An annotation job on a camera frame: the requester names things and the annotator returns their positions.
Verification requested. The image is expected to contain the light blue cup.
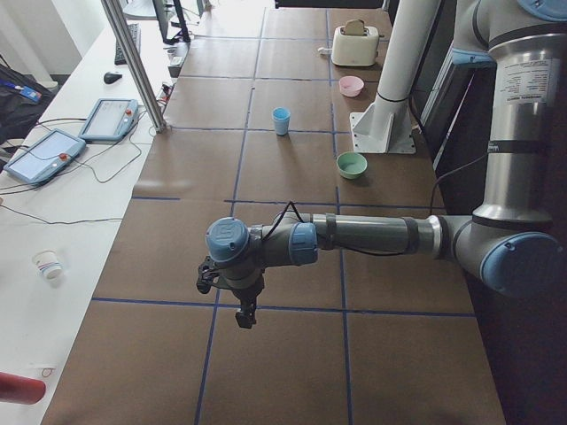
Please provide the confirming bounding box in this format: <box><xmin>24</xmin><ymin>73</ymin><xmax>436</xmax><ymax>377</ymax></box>
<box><xmin>274</xmin><ymin>121</ymin><xmax>289</xmax><ymax>135</ymax></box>
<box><xmin>272</xmin><ymin>107</ymin><xmax>291</xmax><ymax>126</ymax></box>

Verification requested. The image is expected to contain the red cylinder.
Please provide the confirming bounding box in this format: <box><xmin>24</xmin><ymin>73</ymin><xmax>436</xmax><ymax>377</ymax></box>
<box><xmin>0</xmin><ymin>372</ymin><xmax>46</xmax><ymax>405</ymax></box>

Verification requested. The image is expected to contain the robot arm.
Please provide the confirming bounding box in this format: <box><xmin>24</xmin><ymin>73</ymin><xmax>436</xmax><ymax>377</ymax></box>
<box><xmin>196</xmin><ymin>1</ymin><xmax>566</xmax><ymax>328</ymax></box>

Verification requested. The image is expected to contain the black monitor stand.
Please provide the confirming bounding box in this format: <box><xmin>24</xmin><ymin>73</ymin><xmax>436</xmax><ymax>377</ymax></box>
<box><xmin>152</xmin><ymin>0</ymin><xmax>190</xmax><ymax>45</ymax></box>

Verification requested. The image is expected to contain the near teach pendant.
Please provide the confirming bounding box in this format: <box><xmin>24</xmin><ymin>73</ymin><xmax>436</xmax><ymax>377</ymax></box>
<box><xmin>4</xmin><ymin>129</ymin><xmax>86</xmax><ymax>185</ymax></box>

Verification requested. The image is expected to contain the black keyboard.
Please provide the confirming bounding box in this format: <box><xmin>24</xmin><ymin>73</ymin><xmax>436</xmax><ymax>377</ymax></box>
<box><xmin>113</xmin><ymin>22</ymin><xmax>143</xmax><ymax>66</ymax></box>

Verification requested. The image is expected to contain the paper cup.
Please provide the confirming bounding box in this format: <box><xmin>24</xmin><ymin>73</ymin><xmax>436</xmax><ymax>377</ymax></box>
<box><xmin>32</xmin><ymin>250</ymin><xmax>63</xmax><ymax>280</ymax></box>

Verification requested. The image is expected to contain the white pedestal column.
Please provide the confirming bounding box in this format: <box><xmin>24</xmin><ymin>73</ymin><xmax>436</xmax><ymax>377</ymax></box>
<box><xmin>350</xmin><ymin>1</ymin><xmax>446</xmax><ymax>155</ymax></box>

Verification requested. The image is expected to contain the black computer mouse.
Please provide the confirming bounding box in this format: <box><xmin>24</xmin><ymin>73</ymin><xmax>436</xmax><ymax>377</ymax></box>
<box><xmin>103</xmin><ymin>72</ymin><xmax>122</xmax><ymax>85</ymax></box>

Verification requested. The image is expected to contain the cream toaster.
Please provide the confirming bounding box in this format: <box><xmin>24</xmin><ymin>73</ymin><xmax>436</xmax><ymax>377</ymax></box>
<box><xmin>330</xmin><ymin>26</ymin><xmax>379</xmax><ymax>66</ymax></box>

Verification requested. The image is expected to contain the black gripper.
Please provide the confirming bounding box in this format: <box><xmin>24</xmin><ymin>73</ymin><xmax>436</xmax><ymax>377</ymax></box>
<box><xmin>196</xmin><ymin>256</ymin><xmax>264</xmax><ymax>328</ymax></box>

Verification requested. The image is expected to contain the toast slice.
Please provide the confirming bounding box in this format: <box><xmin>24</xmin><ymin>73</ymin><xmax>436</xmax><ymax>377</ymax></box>
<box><xmin>343</xmin><ymin>19</ymin><xmax>365</xmax><ymax>36</ymax></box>

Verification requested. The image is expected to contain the teach pendant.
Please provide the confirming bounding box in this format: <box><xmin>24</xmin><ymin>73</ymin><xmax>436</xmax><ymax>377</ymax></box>
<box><xmin>4</xmin><ymin>129</ymin><xmax>86</xmax><ymax>185</ymax></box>
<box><xmin>79</xmin><ymin>98</ymin><xmax>138</xmax><ymax>144</ymax></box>

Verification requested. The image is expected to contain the pink bowl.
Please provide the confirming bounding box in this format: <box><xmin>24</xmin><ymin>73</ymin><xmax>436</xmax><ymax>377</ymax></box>
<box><xmin>338</xmin><ymin>75</ymin><xmax>365</xmax><ymax>97</ymax></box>

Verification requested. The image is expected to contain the seated person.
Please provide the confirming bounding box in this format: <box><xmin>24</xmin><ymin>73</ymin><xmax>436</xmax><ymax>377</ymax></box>
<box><xmin>1</xmin><ymin>59</ymin><xmax>55</xmax><ymax>143</ymax></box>

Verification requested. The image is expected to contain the aluminium frame post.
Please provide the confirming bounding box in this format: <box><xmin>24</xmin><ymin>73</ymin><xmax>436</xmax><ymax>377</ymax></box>
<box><xmin>101</xmin><ymin>0</ymin><xmax>167</xmax><ymax>134</ymax></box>

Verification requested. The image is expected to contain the far teach pendant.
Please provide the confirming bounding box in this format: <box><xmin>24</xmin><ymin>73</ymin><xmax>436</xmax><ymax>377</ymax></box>
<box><xmin>79</xmin><ymin>98</ymin><xmax>138</xmax><ymax>144</ymax></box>

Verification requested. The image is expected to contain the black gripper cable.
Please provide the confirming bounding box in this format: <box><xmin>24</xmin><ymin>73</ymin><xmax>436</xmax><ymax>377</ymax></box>
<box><xmin>260</xmin><ymin>200</ymin><xmax>413</xmax><ymax>256</ymax></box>

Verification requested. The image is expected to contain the green bowl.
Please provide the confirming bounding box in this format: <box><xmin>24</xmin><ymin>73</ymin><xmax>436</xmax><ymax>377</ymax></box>
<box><xmin>336</xmin><ymin>151</ymin><xmax>368</xmax><ymax>180</ymax></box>

